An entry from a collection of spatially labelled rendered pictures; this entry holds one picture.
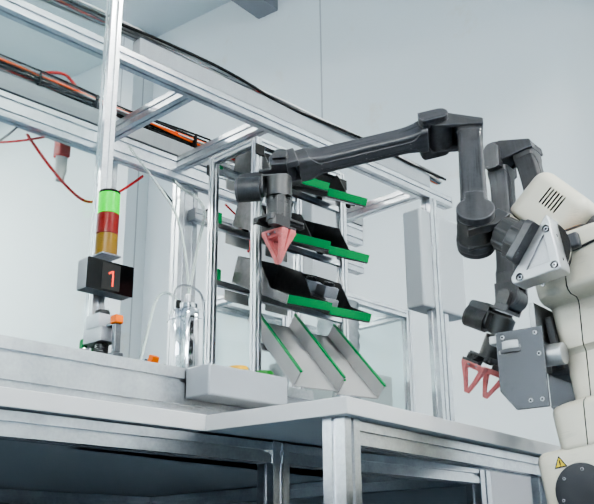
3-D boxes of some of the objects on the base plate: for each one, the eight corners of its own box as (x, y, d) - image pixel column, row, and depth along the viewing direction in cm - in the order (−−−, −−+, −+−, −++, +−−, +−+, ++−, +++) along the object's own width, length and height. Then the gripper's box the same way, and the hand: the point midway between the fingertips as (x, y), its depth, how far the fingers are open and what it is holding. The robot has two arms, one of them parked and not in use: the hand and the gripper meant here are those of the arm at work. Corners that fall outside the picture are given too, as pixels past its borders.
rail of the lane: (314, 437, 197) (313, 387, 201) (-94, 383, 137) (-84, 313, 140) (296, 439, 201) (295, 390, 204) (-109, 388, 140) (-100, 320, 144)
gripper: (273, 187, 199) (272, 255, 194) (305, 200, 206) (305, 265, 201) (252, 195, 204) (250, 261, 199) (284, 207, 211) (283, 272, 206)
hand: (278, 260), depth 200 cm, fingers closed
